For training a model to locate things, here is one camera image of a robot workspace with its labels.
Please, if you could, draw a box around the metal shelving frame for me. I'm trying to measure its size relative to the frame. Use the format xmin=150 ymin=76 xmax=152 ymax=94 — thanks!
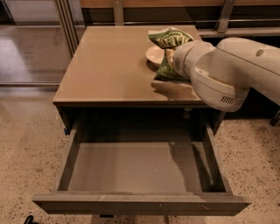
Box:
xmin=0 ymin=0 xmax=280 ymax=87

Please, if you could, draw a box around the grey cabinet with countertop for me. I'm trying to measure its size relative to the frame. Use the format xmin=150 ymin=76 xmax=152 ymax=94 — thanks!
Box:
xmin=53 ymin=26 xmax=225 ymax=135

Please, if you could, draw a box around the black object on floor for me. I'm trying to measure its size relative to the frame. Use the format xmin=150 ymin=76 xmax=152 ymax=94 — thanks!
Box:
xmin=24 ymin=215 xmax=38 ymax=224

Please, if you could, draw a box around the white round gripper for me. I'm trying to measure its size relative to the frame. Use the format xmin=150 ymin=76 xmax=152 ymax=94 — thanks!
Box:
xmin=165 ymin=40 xmax=215 ymax=79

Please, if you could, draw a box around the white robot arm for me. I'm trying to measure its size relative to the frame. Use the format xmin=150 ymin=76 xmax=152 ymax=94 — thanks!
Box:
xmin=172 ymin=38 xmax=280 ymax=112

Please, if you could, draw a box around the white paper bowl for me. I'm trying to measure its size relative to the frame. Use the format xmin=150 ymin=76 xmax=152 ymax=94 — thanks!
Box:
xmin=145 ymin=45 xmax=165 ymax=67

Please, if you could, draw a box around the green jalapeno chip bag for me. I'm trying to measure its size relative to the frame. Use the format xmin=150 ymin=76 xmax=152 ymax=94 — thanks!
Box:
xmin=148 ymin=27 xmax=194 ymax=82

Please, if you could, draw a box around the open grey top drawer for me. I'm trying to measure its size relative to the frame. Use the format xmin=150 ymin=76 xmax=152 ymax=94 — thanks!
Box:
xmin=32 ymin=123 xmax=251 ymax=216

